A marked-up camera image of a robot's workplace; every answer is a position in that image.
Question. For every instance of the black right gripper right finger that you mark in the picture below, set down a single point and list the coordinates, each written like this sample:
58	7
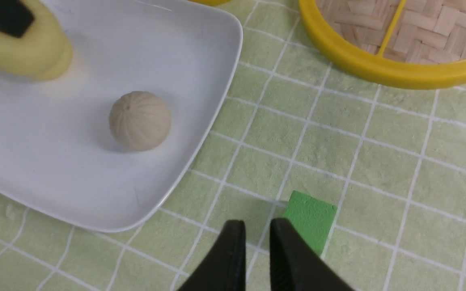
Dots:
294	266

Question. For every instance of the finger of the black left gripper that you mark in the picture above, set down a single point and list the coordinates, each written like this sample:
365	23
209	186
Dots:
15	18

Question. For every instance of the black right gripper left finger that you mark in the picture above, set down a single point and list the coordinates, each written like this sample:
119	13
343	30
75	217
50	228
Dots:
224	266

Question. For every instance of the yellow steamed bun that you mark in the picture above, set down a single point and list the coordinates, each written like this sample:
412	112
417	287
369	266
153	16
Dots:
43	53

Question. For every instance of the grey-beige steamed bun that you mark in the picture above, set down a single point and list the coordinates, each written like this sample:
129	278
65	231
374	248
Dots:
140	121

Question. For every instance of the white square plate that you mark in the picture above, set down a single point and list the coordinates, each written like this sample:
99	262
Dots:
57	155

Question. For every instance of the green foam cube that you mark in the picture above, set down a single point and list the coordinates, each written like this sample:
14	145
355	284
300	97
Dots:
312	218

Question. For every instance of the green checkered tablecloth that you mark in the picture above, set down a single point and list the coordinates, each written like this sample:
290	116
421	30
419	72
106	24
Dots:
392	161

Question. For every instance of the woven bamboo steamer lid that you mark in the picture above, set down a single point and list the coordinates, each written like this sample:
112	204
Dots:
408	44

